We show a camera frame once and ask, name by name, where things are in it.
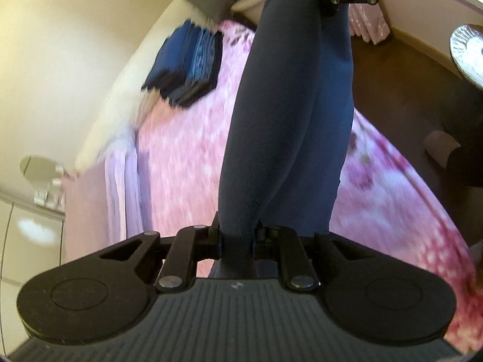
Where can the pink floral blanket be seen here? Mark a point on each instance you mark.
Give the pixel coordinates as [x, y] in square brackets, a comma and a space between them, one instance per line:
[181, 166]

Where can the navy blue shirt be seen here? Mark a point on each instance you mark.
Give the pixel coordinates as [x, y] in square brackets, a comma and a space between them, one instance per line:
[283, 120]

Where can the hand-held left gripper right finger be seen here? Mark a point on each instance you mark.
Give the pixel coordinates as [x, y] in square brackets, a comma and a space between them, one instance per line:
[264, 247]

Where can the pink curtain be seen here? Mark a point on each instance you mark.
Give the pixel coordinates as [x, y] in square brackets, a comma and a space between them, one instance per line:
[368, 26]

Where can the lilac ribbed quilt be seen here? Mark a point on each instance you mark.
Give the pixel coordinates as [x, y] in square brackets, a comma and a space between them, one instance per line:
[98, 196]

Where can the stack of folded clothes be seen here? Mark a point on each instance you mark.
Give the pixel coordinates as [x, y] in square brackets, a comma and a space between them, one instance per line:
[188, 64]

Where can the white wardrobe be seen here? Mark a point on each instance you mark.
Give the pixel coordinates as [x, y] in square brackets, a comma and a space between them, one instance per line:
[26, 241]

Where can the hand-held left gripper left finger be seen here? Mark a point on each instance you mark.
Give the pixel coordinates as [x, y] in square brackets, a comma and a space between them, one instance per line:
[211, 243]

